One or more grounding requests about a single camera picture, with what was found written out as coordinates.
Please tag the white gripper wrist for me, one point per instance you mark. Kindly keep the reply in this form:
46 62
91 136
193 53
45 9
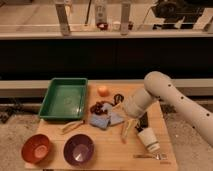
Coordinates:
136 105

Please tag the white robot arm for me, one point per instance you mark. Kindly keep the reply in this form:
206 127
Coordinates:
159 86

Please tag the white paper cup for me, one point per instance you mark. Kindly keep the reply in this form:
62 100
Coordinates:
149 139

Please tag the blue cloth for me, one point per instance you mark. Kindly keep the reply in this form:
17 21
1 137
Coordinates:
103 121

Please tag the dark red grape bunch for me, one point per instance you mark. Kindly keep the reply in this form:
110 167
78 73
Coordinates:
98 108

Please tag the orange ball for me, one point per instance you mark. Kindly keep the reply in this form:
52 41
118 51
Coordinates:
103 91

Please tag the purple plastic bowl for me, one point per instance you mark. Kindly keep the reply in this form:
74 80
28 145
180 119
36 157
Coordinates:
78 150

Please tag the green plastic tray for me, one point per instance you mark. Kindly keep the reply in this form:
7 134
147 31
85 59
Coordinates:
64 100

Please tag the orange plastic bowl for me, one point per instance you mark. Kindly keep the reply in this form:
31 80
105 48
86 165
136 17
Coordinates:
36 148

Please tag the black ring toy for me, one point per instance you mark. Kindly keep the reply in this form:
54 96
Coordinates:
118 98

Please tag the wooden handle brush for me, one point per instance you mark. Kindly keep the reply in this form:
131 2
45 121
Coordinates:
71 126

